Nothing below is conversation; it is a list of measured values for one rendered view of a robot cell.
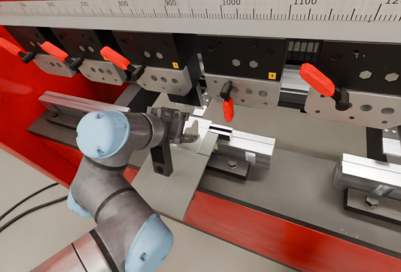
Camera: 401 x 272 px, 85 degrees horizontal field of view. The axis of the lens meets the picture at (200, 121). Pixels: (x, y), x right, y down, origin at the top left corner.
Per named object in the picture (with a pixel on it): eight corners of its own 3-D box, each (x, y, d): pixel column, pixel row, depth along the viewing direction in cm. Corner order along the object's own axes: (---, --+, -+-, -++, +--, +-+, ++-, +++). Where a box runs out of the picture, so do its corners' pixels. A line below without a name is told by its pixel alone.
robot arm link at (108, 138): (64, 147, 35) (82, 99, 34) (114, 141, 46) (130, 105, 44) (96, 173, 33) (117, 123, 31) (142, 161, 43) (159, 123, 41)
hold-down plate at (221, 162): (164, 157, 80) (162, 153, 77) (171, 144, 83) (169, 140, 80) (246, 181, 69) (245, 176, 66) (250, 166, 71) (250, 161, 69)
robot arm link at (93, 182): (82, 241, 34) (108, 182, 32) (56, 195, 40) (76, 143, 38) (125, 226, 40) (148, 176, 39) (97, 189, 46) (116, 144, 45)
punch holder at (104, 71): (86, 80, 66) (48, 28, 53) (104, 62, 70) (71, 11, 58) (125, 86, 60) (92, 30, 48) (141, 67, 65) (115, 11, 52)
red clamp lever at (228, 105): (224, 123, 49) (218, 92, 42) (229, 110, 51) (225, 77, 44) (231, 124, 48) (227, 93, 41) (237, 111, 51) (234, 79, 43)
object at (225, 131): (173, 128, 75) (171, 123, 73) (178, 121, 76) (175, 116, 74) (230, 141, 67) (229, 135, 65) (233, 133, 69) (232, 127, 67)
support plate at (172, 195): (125, 198, 60) (123, 196, 59) (168, 124, 74) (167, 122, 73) (182, 221, 53) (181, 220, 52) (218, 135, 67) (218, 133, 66)
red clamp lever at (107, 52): (98, 51, 46) (138, 77, 48) (110, 39, 48) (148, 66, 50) (97, 55, 47) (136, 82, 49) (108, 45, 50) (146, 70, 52)
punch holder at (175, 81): (140, 89, 59) (110, 31, 46) (156, 68, 63) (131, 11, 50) (190, 97, 53) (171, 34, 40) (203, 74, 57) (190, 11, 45)
